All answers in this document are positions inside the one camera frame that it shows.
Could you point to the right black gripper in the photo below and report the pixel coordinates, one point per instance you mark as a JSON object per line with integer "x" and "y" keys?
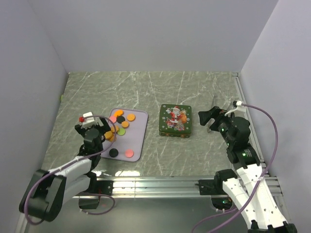
{"x": 205, "y": 115}

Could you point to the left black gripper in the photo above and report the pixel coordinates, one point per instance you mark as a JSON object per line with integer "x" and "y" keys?
{"x": 103, "y": 128}

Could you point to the black sandwich cookie bottom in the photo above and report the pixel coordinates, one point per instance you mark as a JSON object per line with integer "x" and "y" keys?
{"x": 113, "y": 152}

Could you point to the black sandwich cookie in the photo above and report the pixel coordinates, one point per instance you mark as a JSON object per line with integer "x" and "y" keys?
{"x": 120, "y": 119}
{"x": 113, "y": 152}

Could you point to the gold tin lid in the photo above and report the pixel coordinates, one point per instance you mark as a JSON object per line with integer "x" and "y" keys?
{"x": 178, "y": 117}

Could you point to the round tan biscuit top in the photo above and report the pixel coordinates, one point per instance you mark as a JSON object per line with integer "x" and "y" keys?
{"x": 131, "y": 117}

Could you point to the round tan biscuit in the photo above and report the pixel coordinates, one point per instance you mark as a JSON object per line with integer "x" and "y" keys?
{"x": 131, "y": 117}
{"x": 108, "y": 135}

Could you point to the green cookie tin box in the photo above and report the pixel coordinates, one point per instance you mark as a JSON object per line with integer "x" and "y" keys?
{"x": 175, "y": 133}

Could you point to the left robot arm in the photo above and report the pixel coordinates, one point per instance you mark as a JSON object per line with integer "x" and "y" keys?
{"x": 48, "y": 190}

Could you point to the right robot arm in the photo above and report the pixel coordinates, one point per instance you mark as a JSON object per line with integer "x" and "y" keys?
{"x": 245, "y": 184}

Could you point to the round tan biscuit left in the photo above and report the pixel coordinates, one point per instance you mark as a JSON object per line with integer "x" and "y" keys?
{"x": 108, "y": 135}

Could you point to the orange swirl cookie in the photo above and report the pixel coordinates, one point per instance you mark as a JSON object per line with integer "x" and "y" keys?
{"x": 112, "y": 139}

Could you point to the pink sandwich cookie top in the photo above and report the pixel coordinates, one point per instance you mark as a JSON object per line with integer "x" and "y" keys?
{"x": 113, "y": 119}

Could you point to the pink sandwich cookie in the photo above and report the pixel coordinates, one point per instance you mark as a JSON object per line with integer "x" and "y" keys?
{"x": 113, "y": 119}
{"x": 129, "y": 153}

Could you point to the green macaron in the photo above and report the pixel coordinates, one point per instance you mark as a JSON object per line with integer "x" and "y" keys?
{"x": 121, "y": 131}

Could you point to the black sandwich cookie top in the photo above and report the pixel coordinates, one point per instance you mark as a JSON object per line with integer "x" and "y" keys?
{"x": 120, "y": 119}

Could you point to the orange fish cookie top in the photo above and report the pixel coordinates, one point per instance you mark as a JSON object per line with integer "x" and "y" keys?
{"x": 118, "y": 113}

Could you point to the orange round cookie middle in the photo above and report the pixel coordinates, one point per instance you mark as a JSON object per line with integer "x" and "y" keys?
{"x": 125, "y": 124}

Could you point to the pink sandwich cookie bottom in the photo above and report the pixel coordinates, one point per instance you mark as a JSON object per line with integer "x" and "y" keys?
{"x": 129, "y": 153}

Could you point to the purple plastic tray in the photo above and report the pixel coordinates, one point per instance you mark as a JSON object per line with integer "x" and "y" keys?
{"x": 133, "y": 138}

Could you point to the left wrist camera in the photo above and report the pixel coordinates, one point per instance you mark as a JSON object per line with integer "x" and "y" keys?
{"x": 87, "y": 120}

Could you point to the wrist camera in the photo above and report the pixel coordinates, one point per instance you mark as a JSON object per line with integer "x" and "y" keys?
{"x": 238, "y": 108}
{"x": 87, "y": 120}

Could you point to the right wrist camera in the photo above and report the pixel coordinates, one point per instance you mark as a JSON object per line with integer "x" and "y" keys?
{"x": 238, "y": 108}

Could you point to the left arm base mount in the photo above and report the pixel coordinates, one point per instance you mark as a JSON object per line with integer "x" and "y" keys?
{"x": 90, "y": 199}

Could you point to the aluminium rail frame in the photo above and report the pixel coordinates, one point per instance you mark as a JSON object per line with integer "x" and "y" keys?
{"x": 159, "y": 191}

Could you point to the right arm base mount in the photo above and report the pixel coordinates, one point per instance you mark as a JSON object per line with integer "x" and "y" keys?
{"x": 219, "y": 199}

